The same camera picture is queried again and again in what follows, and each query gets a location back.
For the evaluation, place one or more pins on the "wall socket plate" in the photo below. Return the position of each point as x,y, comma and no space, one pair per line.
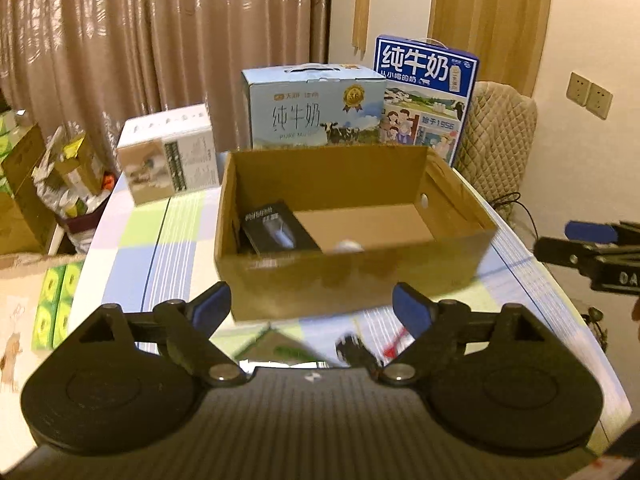
587,94

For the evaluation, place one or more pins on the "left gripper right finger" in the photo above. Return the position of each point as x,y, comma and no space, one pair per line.
500,381

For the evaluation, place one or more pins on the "open brown cardboard box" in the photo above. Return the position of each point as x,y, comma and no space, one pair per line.
381,214

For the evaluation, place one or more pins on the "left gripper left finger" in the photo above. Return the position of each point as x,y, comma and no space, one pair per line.
123,381

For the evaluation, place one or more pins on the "cardboard boxes pile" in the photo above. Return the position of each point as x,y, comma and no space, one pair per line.
58,183

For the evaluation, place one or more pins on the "dark blue milk carton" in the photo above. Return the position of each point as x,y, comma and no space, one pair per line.
428,93

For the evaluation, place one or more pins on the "black toy car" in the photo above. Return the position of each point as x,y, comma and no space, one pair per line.
351,350

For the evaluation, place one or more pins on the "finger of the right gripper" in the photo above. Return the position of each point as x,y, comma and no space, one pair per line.
577,255
621,233

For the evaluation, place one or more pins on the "green tissue pack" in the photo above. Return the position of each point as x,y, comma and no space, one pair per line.
55,301

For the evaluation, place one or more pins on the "checkered bed sheet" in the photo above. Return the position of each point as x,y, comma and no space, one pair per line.
148,253

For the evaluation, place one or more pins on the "quilted beige chair back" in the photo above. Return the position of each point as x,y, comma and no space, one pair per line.
497,138

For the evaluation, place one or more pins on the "brown curtain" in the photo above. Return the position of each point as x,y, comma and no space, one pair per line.
89,65

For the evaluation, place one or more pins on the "white beige product box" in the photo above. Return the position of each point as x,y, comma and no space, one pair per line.
168,153

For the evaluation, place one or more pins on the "small black product box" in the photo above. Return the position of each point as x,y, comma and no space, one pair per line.
274,228

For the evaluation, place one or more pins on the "light blue milk carton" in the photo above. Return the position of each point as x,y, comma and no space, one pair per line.
313,105

